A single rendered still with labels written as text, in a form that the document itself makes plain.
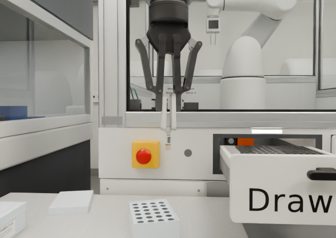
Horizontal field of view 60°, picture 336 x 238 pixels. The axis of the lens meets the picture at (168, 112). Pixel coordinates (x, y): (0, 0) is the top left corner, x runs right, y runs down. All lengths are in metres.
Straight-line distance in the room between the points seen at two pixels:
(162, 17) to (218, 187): 0.50
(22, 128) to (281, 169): 0.90
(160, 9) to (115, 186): 0.52
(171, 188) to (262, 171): 0.40
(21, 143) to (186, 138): 0.61
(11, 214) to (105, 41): 0.50
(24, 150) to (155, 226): 0.72
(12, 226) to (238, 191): 0.42
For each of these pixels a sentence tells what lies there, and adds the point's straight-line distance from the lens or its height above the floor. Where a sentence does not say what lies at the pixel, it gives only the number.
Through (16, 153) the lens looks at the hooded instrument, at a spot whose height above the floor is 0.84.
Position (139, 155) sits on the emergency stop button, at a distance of 0.76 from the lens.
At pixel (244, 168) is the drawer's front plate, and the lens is 0.49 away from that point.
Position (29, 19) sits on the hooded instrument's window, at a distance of 1.28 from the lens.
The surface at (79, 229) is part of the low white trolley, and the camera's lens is 0.65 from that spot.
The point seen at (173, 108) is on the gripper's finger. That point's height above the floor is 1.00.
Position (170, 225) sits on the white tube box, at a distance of 0.57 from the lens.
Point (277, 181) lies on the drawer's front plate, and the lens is 0.51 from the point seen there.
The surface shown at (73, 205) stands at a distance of 0.74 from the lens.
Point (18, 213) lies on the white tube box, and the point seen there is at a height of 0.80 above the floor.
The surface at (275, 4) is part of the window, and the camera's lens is 0.91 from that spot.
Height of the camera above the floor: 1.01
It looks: 1 degrees down
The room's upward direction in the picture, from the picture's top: straight up
